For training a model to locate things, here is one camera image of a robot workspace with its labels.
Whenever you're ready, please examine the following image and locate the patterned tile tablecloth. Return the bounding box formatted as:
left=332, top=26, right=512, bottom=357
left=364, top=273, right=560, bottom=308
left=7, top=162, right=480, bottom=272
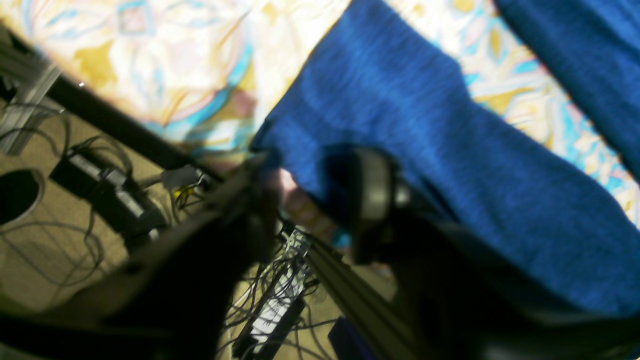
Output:
left=1, top=0, right=639, bottom=226

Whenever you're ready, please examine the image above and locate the blue long-sleeve T-shirt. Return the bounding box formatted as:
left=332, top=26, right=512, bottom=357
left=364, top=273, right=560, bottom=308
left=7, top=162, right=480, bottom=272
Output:
left=251, top=0, right=639, bottom=317

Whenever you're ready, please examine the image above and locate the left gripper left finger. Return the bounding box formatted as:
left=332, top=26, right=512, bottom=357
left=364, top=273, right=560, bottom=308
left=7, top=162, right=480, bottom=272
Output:
left=1, top=153, right=280, bottom=360

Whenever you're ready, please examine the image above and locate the white power strip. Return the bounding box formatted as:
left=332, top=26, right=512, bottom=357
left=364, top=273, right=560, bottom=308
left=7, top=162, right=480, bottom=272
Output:
left=227, top=224, right=322, bottom=360

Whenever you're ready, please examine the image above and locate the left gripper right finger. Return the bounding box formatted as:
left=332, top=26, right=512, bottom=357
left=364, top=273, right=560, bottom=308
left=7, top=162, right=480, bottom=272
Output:
left=320, top=148, right=639, bottom=360

